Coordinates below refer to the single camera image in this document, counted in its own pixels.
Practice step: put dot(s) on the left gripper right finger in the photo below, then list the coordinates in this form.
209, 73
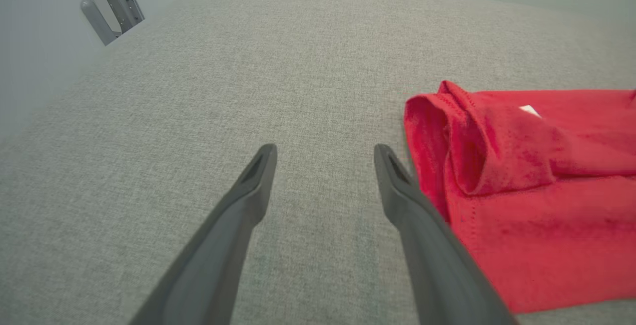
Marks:
437, 265

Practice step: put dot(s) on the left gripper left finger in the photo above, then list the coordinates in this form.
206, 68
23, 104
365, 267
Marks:
223, 245

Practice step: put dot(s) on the red and white jersey shirt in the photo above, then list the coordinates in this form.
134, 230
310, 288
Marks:
521, 215

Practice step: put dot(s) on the grey metal cart frame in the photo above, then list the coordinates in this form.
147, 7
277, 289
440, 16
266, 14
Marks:
97, 22

